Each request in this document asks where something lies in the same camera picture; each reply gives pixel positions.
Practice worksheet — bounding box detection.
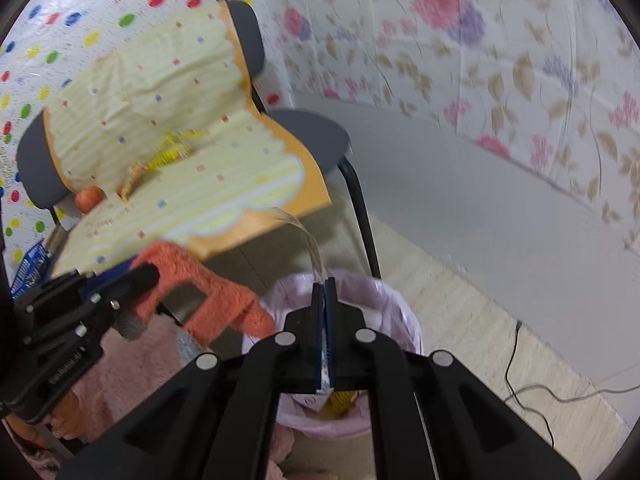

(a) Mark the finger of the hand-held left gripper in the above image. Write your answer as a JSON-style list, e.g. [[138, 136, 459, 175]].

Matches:
[[92, 264, 161, 321], [75, 256, 138, 291]]

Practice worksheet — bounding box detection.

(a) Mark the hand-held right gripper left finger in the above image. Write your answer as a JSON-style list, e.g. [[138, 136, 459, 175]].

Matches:
[[57, 282, 326, 480]]

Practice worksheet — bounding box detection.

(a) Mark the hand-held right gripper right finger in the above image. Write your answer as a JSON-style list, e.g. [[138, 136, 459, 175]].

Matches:
[[325, 279, 583, 480]]

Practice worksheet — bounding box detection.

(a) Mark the trash bin with pink bag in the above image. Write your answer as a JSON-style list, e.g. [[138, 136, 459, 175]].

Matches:
[[242, 269, 425, 436]]

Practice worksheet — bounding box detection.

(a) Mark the orange fluffy cloth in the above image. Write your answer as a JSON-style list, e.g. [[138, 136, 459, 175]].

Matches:
[[117, 241, 277, 341]]

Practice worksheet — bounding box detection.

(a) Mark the transparent plastic wrapper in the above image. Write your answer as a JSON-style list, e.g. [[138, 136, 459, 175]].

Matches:
[[270, 207, 336, 396]]

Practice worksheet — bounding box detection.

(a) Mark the person's left hand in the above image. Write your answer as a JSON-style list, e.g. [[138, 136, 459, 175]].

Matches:
[[47, 390, 93, 443]]

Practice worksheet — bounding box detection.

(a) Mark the brown box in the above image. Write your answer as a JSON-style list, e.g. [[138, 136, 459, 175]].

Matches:
[[45, 225, 68, 256]]

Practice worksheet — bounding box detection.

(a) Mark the red apple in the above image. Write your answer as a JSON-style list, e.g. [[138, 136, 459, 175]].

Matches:
[[74, 186, 107, 213]]

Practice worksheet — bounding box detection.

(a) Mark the blue plastic basket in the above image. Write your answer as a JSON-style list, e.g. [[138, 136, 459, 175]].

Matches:
[[10, 240, 56, 301]]

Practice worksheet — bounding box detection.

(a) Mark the yellow printed wrapper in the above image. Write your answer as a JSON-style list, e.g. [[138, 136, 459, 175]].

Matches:
[[325, 390, 361, 417]]

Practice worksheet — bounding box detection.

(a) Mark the pink fluffy rug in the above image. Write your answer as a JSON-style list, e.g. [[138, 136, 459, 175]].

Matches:
[[10, 310, 296, 480]]

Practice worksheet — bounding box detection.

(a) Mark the yellow striped plastic cloth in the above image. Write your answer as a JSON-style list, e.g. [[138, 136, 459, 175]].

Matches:
[[42, 2, 333, 281]]

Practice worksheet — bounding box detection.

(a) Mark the grey chair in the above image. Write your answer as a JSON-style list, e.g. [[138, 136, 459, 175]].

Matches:
[[15, 0, 383, 281]]

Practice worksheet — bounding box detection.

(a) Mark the floral print plastic sheet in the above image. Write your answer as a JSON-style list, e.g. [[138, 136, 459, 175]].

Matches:
[[250, 0, 640, 256]]

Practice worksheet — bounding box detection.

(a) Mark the black cable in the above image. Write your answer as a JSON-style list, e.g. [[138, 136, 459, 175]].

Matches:
[[502, 320, 556, 448]]

